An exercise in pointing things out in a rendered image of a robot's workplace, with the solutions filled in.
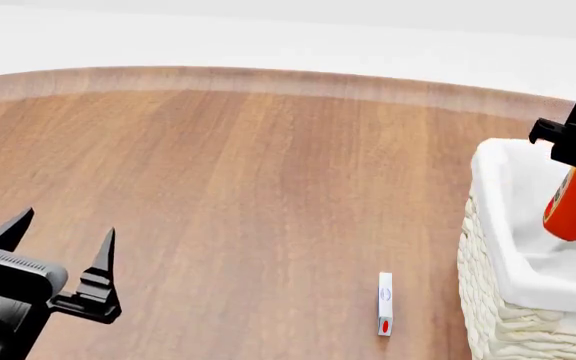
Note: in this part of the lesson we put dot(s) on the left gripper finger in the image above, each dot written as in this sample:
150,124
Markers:
14,229
102,288

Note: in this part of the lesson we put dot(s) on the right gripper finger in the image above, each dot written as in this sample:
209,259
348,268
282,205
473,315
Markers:
547,130

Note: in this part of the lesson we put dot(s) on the red ketchup bottle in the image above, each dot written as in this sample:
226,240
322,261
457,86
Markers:
570,210

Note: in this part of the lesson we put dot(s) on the white cloth basket liner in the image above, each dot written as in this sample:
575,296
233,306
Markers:
518,210

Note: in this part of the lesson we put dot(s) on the white woven basket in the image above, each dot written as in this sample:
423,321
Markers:
488,300

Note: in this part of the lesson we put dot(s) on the small white box red dot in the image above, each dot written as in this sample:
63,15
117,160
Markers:
385,303

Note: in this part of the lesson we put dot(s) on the gray ribbed camera box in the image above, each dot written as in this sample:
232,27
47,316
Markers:
18,268

